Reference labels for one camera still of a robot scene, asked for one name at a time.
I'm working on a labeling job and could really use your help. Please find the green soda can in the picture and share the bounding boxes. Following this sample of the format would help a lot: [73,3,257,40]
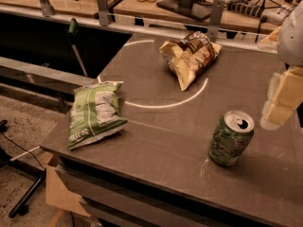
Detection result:
[209,110,255,166]

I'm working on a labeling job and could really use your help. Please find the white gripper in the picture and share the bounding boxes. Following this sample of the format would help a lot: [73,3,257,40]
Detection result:
[258,1,303,131]

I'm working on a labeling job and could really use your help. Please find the black chair base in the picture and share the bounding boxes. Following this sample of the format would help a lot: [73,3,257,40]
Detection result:
[0,120,47,225]

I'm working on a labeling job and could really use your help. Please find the green jalapeno chip bag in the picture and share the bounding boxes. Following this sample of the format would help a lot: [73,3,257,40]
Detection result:
[67,81,128,149]

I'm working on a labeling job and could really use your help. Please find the brown chip bag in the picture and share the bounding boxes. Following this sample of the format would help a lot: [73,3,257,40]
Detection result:
[159,31,222,91]

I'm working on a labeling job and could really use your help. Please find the power strip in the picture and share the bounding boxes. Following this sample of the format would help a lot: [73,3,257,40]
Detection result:
[227,0,291,26]

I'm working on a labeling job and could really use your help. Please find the green handled tool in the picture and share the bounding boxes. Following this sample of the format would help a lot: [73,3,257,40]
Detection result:
[66,17,89,78]

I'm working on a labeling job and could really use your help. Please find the black monitor stand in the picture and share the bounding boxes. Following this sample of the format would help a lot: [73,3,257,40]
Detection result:
[156,0,212,21]

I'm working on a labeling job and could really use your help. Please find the metal rail frame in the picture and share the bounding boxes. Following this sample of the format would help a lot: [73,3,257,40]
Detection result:
[0,0,276,44]

